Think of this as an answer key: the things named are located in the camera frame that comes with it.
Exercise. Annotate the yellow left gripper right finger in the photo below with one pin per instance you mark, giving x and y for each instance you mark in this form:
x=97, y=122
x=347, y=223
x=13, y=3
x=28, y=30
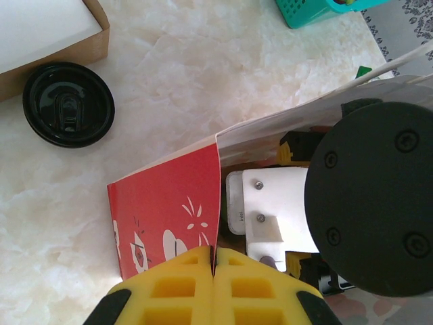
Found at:
x=287, y=304

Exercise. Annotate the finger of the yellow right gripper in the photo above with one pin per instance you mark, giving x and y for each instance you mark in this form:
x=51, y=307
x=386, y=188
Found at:
x=297, y=149
x=311, y=271

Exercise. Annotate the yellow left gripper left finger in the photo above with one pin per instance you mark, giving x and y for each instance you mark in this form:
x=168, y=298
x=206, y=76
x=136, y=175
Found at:
x=142, y=304

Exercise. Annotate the paper gift bag red prints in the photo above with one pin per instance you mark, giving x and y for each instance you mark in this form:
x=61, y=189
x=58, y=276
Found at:
x=162, y=203

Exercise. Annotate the green candy bag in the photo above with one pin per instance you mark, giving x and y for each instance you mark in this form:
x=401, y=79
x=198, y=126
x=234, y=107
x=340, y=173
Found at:
x=363, y=71

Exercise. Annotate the teal plastic basket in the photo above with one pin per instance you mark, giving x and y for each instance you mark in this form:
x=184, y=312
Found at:
x=311, y=10

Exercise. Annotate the black plastic cup lid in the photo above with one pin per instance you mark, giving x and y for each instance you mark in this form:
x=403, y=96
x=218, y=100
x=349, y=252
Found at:
x=67, y=105

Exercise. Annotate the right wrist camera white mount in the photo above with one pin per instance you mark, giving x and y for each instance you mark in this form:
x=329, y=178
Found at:
x=267, y=203

